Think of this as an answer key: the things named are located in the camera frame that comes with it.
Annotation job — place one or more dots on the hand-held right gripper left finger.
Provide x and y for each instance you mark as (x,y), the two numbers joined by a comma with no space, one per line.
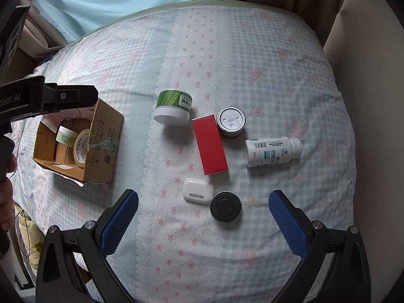
(121,222)

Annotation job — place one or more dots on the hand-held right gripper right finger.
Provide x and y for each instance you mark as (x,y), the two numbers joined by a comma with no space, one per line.
(288,224)

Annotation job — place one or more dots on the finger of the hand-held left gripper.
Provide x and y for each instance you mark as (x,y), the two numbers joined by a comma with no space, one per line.
(72,96)

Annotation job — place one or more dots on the cardboard box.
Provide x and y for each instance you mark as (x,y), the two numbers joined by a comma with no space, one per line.
(101,145)

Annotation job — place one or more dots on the white plastic bottle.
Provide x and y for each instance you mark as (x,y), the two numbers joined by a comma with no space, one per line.
(271,151)

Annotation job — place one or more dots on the white earbuds case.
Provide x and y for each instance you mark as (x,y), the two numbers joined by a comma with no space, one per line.
(197,191)

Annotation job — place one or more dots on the green jar with white lid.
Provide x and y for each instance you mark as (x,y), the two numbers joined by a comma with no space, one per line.
(172,107)

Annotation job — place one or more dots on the red box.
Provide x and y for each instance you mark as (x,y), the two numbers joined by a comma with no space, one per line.
(210,145)

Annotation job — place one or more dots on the silver tin can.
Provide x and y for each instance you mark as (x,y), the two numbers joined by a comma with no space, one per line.
(231,120)

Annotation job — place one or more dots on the person's left hand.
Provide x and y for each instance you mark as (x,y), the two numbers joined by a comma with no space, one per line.
(5,195)

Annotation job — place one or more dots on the small light green jar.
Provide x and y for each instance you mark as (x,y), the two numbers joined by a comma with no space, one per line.
(67,135)

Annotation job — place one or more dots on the dark blue patterned cloth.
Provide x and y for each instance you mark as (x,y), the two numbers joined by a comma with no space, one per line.
(47,58)

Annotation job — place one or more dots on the beige tape roll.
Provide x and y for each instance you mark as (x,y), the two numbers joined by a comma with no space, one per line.
(82,151)

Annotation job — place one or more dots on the green mattress sheet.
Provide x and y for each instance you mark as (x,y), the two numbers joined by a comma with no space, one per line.
(104,28)

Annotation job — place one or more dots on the yellow flowered cloth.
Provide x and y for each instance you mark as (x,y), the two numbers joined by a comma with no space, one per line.
(30,240)

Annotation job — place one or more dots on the light blue hanging cloth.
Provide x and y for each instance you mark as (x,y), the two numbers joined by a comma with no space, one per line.
(126,0)

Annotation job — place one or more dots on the checked floral bed sheet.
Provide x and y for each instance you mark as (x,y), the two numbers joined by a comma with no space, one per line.
(252,69)

